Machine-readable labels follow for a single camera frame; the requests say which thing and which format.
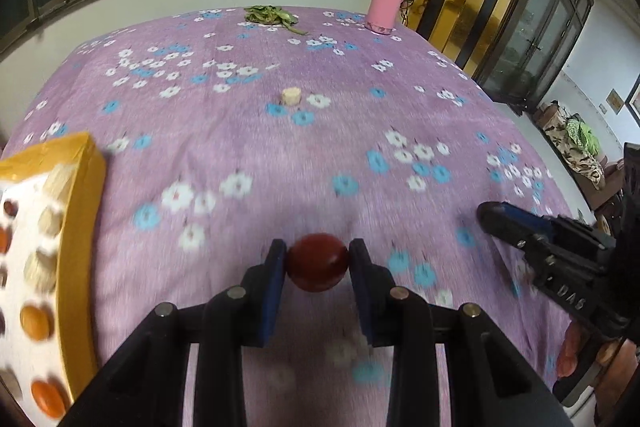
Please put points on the small orange-red fruit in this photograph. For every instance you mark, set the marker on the small orange-red fruit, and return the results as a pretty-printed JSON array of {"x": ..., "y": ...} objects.
[{"x": 4, "y": 239}]

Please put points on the dark red round fruit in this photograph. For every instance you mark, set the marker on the dark red round fruit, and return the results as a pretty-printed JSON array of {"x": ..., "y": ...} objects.
[
  {"x": 9, "y": 208},
  {"x": 316, "y": 262}
]

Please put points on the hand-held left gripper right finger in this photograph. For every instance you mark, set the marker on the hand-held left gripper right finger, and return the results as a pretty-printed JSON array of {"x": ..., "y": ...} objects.
[{"x": 361, "y": 282}]

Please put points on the purple floral tablecloth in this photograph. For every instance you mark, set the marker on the purple floral tablecloth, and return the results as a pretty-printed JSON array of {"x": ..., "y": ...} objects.
[{"x": 280, "y": 157}]

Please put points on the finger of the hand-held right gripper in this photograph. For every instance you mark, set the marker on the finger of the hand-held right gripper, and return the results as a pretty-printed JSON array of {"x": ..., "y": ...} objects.
[
  {"x": 525, "y": 217},
  {"x": 500, "y": 222}
]

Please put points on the white foam box yellow tape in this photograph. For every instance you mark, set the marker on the white foam box yellow tape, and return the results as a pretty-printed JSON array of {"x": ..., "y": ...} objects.
[{"x": 82, "y": 207}]

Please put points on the small orange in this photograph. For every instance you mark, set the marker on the small orange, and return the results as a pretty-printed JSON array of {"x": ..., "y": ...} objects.
[{"x": 36, "y": 321}]

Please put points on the green leaves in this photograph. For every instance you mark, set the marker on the green leaves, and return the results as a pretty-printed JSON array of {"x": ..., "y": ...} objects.
[{"x": 270, "y": 14}]

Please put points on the framed wall picture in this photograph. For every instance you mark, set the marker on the framed wall picture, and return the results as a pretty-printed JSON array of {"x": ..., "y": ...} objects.
[{"x": 635, "y": 96}]

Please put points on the large orange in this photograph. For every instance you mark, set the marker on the large orange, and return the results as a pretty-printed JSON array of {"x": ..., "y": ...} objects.
[{"x": 48, "y": 397}]

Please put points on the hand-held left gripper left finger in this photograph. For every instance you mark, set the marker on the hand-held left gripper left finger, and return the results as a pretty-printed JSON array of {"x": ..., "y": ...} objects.
[{"x": 272, "y": 277}]

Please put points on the person's right hand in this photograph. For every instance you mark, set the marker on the person's right hand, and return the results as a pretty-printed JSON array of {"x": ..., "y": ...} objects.
[{"x": 570, "y": 349}]

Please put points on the green cloth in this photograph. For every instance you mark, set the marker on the green cloth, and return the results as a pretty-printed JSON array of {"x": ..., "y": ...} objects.
[{"x": 585, "y": 132}]

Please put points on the glass door cabinet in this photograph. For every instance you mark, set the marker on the glass door cabinet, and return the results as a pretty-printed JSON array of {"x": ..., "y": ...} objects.
[{"x": 540, "y": 17}]

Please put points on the floral covered sofa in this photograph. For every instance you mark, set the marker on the floral covered sofa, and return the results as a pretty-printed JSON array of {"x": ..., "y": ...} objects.
[{"x": 575, "y": 152}]

